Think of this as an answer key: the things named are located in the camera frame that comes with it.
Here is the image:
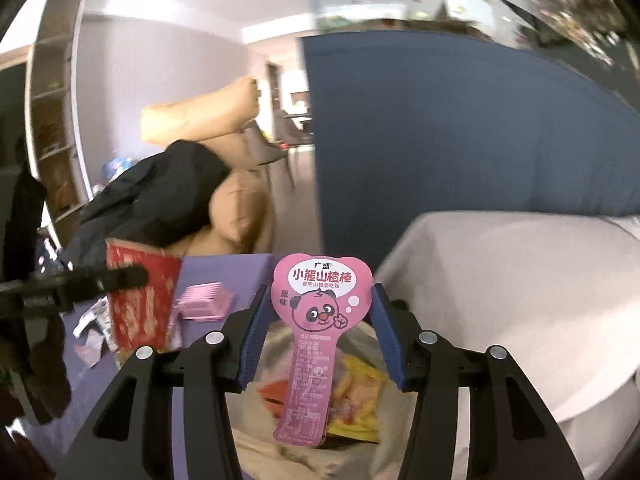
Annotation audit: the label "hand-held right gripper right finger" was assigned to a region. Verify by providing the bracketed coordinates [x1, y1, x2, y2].
[370, 282, 586, 480]

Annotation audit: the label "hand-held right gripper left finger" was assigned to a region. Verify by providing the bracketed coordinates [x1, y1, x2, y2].
[55, 284, 273, 480]

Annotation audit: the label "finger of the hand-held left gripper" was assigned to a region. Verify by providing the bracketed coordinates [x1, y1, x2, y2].
[55, 266, 149, 311]

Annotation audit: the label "red snack packet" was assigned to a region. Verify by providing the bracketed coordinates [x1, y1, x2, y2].
[105, 239, 183, 353]

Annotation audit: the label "yellow snack packet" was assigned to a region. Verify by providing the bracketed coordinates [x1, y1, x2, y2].
[325, 355, 386, 443]

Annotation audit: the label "pink bear print wrapper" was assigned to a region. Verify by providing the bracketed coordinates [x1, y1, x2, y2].
[271, 254, 375, 447]

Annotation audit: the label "pale yellow plastic bin bag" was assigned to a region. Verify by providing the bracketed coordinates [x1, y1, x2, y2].
[225, 320, 421, 480]

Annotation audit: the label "pink plastic basket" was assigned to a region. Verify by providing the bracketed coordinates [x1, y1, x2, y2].
[172, 282, 236, 323]

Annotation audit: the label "black jacket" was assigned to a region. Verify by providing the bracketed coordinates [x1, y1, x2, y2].
[62, 140, 233, 271]

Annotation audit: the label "colourful toy bag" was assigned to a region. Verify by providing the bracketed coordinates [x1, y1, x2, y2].
[100, 157, 138, 181]

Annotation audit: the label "plump tan cushion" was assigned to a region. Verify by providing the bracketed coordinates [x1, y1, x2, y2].
[207, 170, 273, 253]

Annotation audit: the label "white shelf cabinet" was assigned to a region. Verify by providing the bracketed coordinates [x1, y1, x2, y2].
[25, 0, 96, 251]

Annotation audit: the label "tan sofa cushions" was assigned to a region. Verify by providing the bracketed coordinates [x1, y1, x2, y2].
[167, 120, 276, 256]

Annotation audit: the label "grey dining chair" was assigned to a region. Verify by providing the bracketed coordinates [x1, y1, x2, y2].
[247, 109, 296, 188]

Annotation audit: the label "dining table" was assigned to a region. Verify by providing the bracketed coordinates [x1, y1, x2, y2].
[280, 110, 313, 161]

